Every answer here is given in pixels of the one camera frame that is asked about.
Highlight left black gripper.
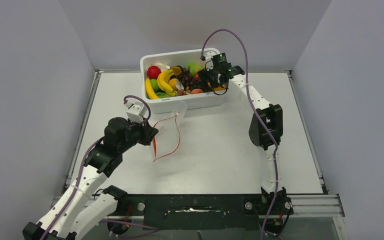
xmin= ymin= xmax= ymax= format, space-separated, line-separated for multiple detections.
xmin=118 ymin=116 xmax=159 ymax=153

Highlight clear orange-zip bag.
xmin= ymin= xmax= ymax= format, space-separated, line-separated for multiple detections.
xmin=150 ymin=101 xmax=187 ymax=163

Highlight yellow toy banana bunch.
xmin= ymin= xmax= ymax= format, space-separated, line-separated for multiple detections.
xmin=157 ymin=69 xmax=176 ymax=97

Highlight yellow toy bell pepper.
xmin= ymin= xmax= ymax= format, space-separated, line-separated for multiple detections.
xmin=208 ymin=83 xmax=226 ymax=92

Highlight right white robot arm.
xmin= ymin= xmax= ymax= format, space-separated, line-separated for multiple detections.
xmin=197 ymin=63 xmax=284 ymax=215

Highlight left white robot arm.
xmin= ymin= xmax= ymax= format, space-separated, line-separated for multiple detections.
xmin=22 ymin=117 xmax=159 ymax=240

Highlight white plastic food bin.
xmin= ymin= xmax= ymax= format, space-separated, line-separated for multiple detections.
xmin=140 ymin=49 xmax=226 ymax=114

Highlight green toy cabbage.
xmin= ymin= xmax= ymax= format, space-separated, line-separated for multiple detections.
xmin=186 ymin=62 xmax=202 ymax=76

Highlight dark purple toy grapes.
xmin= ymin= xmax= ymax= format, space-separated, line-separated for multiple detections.
xmin=177 ymin=67 xmax=203 ymax=91

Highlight toy peach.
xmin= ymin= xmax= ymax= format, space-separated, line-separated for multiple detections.
xmin=190 ymin=88 xmax=204 ymax=95

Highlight green toy leaf vegetable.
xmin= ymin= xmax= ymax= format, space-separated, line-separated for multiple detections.
xmin=155 ymin=91 xmax=171 ymax=99

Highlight single yellow toy banana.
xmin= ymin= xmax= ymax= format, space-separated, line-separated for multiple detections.
xmin=144 ymin=78 xmax=159 ymax=100

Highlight white toy mushroom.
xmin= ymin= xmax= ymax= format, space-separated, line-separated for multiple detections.
xmin=175 ymin=81 xmax=185 ymax=91

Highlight yellow toy lemon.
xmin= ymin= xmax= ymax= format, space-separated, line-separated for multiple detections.
xmin=168 ymin=78 xmax=180 ymax=91

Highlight white toy garlic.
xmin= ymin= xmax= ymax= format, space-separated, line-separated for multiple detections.
xmin=154 ymin=62 xmax=169 ymax=72

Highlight red toy apple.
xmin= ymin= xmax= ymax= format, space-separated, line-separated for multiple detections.
xmin=146 ymin=65 xmax=162 ymax=80

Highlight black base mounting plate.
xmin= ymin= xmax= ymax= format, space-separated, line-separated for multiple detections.
xmin=95 ymin=184 xmax=296 ymax=238

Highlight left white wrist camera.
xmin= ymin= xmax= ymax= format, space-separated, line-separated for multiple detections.
xmin=124 ymin=101 xmax=147 ymax=124

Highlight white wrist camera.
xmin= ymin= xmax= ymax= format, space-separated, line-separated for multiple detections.
xmin=200 ymin=50 xmax=220 ymax=62
xmin=124 ymin=101 xmax=147 ymax=124

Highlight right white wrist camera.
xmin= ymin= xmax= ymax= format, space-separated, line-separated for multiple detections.
xmin=200 ymin=50 xmax=220 ymax=62

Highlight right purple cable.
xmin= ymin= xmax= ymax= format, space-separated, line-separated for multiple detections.
xmin=200 ymin=28 xmax=281 ymax=240

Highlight purple cable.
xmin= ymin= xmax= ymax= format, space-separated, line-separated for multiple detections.
xmin=200 ymin=28 xmax=281 ymax=240
xmin=37 ymin=95 xmax=152 ymax=240

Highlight aluminium table frame rail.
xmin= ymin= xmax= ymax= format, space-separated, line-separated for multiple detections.
xmin=39 ymin=69 xmax=102 ymax=240

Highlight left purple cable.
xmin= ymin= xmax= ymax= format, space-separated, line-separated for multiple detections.
xmin=37 ymin=95 xmax=152 ymax=240

